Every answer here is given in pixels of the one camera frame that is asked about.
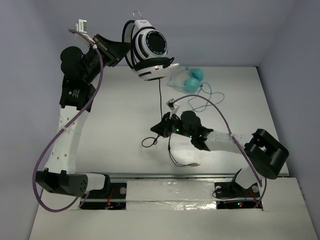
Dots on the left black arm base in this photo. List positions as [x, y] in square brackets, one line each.
[114, 199]

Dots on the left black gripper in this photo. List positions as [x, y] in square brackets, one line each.
[106, 49]

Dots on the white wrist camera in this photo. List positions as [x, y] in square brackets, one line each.
[173, 106]
[81, 34]

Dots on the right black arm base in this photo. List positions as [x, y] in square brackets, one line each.
[228, 198]

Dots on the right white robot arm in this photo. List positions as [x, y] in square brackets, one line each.
[265, 155]

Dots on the teal headphones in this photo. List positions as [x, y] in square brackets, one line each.
[191, 84]

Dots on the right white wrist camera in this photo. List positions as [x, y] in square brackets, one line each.
[173, 106]

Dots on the black and white headphones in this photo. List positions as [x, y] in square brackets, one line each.
[148, 49]

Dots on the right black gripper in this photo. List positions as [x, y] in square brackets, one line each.
[163, 128]

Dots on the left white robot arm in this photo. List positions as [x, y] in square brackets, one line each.
[79, 69]

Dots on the aluminium rail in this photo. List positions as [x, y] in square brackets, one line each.
[150, 175]

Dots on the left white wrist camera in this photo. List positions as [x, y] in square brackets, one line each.
[81, 34]

